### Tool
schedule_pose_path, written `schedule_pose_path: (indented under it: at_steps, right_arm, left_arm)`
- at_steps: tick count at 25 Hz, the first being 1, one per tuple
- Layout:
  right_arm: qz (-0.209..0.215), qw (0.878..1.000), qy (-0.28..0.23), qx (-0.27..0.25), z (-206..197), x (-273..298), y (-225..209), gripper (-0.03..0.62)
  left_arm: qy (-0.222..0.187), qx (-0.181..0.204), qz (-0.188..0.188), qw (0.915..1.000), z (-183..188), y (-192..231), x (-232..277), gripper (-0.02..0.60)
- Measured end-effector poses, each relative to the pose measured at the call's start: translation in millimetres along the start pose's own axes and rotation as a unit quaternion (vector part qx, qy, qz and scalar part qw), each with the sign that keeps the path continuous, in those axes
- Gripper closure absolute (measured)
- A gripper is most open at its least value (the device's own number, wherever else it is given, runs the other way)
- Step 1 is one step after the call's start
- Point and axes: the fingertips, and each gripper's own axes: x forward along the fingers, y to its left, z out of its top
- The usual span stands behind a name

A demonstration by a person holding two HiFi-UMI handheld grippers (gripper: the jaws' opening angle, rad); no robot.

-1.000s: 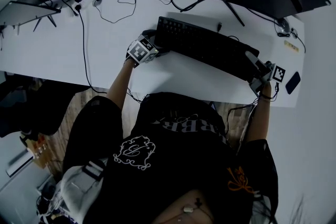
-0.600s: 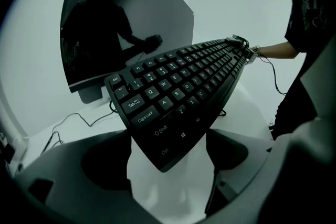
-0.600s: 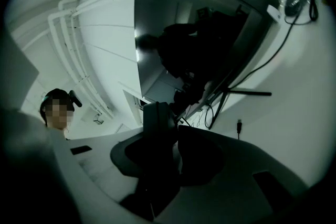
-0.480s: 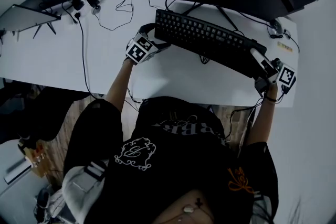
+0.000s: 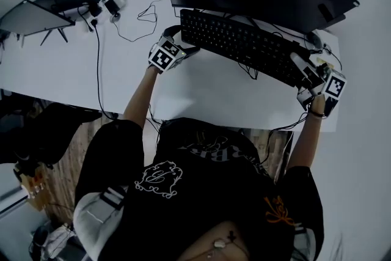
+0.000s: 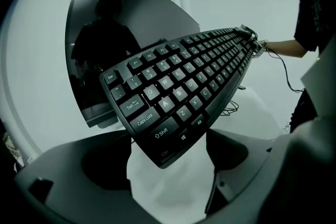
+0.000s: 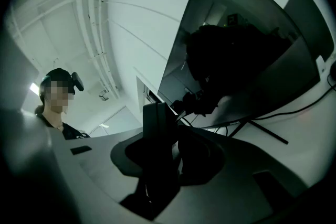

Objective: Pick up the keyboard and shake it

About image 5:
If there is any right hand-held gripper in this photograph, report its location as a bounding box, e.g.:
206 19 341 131
289 51 348 119

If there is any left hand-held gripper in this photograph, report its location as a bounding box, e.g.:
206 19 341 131
147 24 202 75

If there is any black keyboard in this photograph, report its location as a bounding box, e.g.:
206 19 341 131
179 8 311 88

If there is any person's left forearm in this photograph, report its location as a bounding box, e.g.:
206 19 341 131
122 65 160 130

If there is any person's right forearm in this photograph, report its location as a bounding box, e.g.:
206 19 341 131
286 94 327 171

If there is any black computer mouse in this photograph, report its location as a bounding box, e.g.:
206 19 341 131
304 31 324 51

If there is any white power strip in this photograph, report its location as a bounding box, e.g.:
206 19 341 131
87 0 126 26

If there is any black power adapter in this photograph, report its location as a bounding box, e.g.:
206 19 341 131
103 0 120 18

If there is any small flat monitor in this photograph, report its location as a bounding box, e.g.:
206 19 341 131
0 0 76 47

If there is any person's black printed t-shirt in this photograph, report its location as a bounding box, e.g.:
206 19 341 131
74 117 325 261

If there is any black office chair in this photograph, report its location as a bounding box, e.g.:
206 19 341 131
0 101 103 167

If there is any thin black looped cable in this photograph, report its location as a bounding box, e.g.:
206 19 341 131
111 0 170 43

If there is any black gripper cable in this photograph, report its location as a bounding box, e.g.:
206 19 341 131
258 111 309 164

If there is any black keyboard cable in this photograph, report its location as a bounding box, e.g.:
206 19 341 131
236 61 261 81

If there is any thick black power cable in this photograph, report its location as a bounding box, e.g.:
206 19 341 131
76 5 119 120

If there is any pendant necklace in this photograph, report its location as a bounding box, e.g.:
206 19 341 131
206 230 242 259

